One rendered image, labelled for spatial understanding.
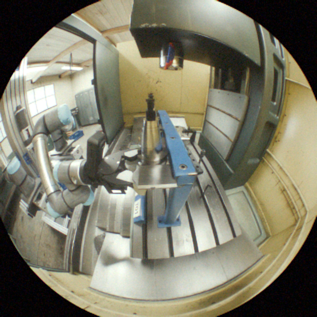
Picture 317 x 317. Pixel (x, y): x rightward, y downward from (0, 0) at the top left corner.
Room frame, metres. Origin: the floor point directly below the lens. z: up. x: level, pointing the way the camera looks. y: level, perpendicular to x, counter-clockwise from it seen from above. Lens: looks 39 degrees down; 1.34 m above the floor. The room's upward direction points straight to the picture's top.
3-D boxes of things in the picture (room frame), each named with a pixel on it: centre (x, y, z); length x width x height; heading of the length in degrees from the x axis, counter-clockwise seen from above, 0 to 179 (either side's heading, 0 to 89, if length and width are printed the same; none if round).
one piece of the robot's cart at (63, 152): (0.54, 0.91, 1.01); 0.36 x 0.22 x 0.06; 94
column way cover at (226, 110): (0.75, -0.53, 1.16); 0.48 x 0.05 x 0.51; 3
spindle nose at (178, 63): (0.72, -0.08, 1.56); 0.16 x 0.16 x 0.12
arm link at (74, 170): (0.15, 0.22, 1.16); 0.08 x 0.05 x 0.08; 3
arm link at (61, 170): (0.15, 0.30, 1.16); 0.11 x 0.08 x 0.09; 93
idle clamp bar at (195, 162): (0.48, -0.21, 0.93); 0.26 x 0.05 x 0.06; 8
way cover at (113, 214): (0.50, 0.31, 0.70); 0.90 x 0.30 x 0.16; 3
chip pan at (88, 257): (0.69, 0.47, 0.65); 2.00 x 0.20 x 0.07; 3
